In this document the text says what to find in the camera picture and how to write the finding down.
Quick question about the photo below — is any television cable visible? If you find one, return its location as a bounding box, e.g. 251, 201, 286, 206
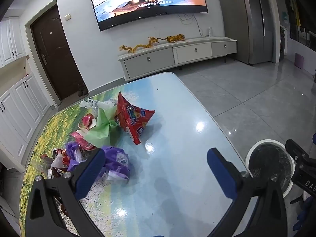
178, 13, 210, 36

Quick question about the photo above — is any wall television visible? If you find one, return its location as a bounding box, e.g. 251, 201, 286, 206
87, 0, 208, 32

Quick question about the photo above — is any plain white plastic bag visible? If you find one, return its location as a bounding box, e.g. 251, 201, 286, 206
97, 100, 118, 111

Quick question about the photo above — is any clear plastic bag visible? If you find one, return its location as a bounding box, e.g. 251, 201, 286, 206
51, 153, 64, 169

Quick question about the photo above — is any yellow hanging garment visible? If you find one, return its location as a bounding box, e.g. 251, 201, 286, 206
288, 0, 301, 26

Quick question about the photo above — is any white trash bin black liner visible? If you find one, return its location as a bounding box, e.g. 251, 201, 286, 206
246, 139, 311, 204

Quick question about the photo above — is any pink packet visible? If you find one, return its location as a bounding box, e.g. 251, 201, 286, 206
70, 131, 97, 151

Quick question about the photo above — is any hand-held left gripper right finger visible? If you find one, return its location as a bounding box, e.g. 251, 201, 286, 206
207, 148, 290, 237

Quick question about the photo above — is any yellow dragon toy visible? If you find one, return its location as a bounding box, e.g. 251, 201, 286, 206
148, 37, 168, 46
119, 44, 149, 54

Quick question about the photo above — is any dark brown door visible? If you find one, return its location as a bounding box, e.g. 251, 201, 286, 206
31, 5, 89, 102

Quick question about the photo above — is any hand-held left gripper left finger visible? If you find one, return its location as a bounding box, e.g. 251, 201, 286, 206
26, 149, 106, 237

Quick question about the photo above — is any dark brown snack wrapper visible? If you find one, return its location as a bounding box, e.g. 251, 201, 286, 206
47, 166, 70, 179

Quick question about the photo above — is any white floor cabinet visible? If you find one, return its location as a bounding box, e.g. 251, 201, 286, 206
0, 73, 51, 171

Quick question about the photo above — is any purple plastic bag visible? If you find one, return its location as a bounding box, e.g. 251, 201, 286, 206
100, 146, 130, 181
65, 142, 86, 172

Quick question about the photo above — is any yellow tiger toy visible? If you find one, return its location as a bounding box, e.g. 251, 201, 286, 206
165, 34, 186, 43

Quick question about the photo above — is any person's right hand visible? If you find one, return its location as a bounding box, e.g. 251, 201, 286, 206
292, 197, 316, 231

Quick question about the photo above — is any red white crumpled wrapper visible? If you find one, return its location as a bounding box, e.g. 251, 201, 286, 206
78, 114, 98, 131

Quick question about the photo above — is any green plastic bag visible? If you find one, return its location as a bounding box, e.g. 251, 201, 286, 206
84, 105, 119, 148

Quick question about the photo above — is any white printed plastic bag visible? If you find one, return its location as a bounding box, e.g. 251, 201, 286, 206
79, 98, 99, 109

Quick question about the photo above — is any red snack bag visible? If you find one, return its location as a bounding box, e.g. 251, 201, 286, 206
115, 91, 155, 146

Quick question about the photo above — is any white wall cabinet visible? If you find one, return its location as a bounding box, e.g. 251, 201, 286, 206
0, 17, 26, 67

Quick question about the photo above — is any white television cabinet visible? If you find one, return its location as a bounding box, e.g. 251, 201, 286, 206
118, 37, 237, 81

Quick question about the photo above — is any grey refrigerator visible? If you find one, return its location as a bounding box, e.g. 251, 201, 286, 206
238, 0, 282, 66

